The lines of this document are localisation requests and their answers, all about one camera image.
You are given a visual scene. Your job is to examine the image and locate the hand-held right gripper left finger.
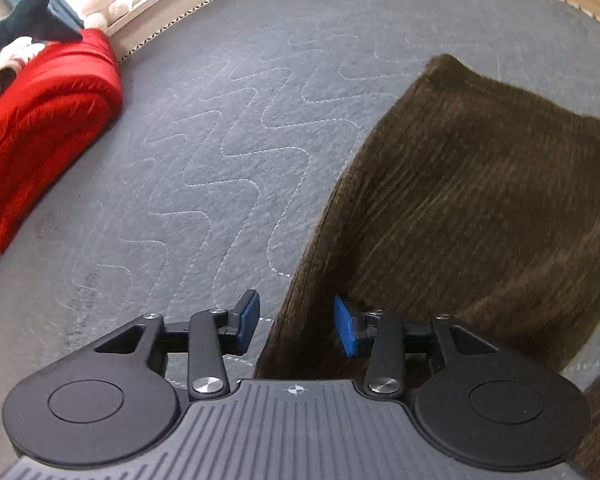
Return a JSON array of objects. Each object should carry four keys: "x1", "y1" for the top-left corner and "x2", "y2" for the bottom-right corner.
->
[{"x1": 94, "y1": 290, "x2": 261, "y2": 402}]

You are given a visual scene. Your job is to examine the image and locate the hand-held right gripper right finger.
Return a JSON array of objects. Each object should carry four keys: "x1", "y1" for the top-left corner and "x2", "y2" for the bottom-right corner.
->
[{"x1": 333, "y1": 295, "x2": 506, "y2": 401}]

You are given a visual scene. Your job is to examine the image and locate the brown corduroy pants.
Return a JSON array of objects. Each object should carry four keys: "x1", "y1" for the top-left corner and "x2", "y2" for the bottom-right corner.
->
[{"x1": 254, "y1": 54, "x2": 600, "y2": 480}]

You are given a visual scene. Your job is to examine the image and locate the grey quilted mattress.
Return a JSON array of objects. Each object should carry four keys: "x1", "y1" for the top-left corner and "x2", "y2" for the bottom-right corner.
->
[{"x1": 0, "y1": 0, "x2": 600, "y2": 396}]

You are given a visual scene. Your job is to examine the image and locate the red folded blanket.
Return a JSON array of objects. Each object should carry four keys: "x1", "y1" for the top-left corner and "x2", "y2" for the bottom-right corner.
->
[{"x1": 0, "y1": 29, "x2": 125, "y2": 256}]

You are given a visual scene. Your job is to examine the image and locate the white plush toy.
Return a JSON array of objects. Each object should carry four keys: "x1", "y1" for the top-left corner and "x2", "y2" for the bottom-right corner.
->
[{"x1": 81, "y1": 0, "x2": 137, "y2": 30}]

